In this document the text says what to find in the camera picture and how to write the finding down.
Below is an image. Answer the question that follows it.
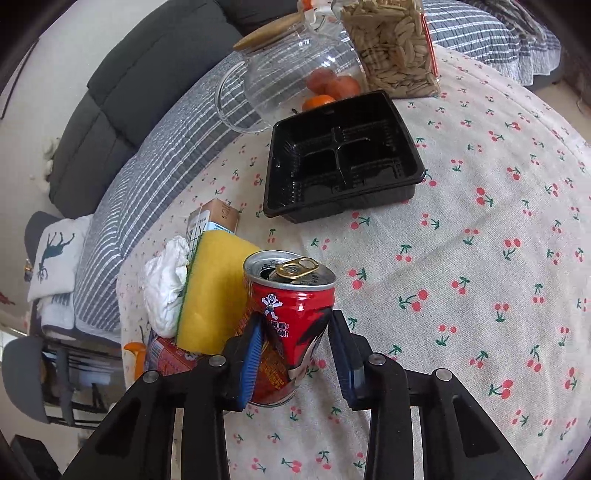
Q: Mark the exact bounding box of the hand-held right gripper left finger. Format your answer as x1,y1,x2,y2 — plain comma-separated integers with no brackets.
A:
60,318,278,480

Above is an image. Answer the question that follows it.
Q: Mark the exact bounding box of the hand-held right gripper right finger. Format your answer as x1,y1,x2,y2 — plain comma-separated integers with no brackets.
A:
329,310,536,480

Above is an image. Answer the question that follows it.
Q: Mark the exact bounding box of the red drink can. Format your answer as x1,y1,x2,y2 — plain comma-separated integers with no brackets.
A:
243,250,337,408

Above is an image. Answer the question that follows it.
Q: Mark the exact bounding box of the yellow sponge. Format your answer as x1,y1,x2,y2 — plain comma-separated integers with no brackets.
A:
176,230,262,356

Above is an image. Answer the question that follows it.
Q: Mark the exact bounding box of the red snack packet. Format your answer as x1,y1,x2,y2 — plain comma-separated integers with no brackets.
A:
145,335,208,374

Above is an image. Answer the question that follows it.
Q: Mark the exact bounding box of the white tissue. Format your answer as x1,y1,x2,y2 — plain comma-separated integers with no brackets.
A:
143,235,191,337

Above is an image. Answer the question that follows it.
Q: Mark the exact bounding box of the small drink carton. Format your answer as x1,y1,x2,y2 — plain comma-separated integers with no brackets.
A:
187,198,241,252

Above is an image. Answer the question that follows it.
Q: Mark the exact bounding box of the black plastic tray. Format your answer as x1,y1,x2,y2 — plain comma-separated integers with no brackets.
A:
262,90,426,224

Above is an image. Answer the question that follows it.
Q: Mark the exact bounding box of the small orange object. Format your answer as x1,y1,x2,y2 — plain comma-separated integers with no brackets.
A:
124,342,147,379

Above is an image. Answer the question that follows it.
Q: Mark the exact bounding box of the cherry print tablecloth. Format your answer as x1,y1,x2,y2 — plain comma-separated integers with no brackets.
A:
115,44,591,480

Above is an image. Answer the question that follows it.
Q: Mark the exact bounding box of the folded pale cloth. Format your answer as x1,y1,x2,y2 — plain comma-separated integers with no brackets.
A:
39,295,77,330

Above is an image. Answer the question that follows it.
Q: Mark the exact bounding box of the white deer print pillow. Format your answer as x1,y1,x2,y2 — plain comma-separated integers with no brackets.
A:
27,215,93,303

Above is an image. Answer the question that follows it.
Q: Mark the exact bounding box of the grey folding chair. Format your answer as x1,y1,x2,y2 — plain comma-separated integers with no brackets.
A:
2,335,123,428

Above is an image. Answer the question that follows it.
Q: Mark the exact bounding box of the tangerine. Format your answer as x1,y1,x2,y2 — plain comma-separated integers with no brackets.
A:
302,95,337,112
325,76,362,100
307,69,338,93

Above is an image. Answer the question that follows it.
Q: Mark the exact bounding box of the dark grey sofa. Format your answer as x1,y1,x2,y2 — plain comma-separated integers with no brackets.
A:
48,0,324,217

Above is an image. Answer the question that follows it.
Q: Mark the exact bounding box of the clear bag of seeds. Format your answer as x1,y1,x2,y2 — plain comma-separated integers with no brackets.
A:
339,0,441,99

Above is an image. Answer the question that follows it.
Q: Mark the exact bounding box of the orange white snack packet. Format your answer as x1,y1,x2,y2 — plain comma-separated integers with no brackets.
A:
298,0,345,26

